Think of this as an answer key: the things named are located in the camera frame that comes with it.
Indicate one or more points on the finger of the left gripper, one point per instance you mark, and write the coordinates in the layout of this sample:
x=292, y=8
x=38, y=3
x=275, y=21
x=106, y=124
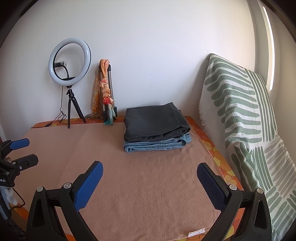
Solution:
x=18, y=144
x=25, y=162

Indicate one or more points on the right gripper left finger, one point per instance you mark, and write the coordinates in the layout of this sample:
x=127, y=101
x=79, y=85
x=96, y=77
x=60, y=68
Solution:
x=43, y=221

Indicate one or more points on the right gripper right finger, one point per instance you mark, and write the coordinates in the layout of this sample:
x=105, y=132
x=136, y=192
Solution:
x=255, y=223

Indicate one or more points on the black pants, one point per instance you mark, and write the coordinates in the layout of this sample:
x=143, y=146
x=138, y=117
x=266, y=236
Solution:
x=154, y=123

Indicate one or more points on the orange floral bed sheet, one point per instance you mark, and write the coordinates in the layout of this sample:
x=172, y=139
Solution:
x=215, y=155

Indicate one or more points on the green striped pillow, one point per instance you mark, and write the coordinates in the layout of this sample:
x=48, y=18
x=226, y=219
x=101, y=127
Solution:
x=267, y=165

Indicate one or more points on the orange floral scarf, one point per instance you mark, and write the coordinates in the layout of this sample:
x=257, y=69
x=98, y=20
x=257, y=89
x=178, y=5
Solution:
x=96, y=106

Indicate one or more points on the folded blue jeans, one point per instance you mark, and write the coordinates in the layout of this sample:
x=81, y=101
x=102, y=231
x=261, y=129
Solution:
x=169, y=144

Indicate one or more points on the green striped white cushion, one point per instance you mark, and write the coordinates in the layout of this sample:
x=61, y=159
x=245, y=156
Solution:
x=235, y=103

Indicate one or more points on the white ring light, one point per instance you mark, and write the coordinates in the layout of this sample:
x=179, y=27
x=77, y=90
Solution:
x=69, y=61

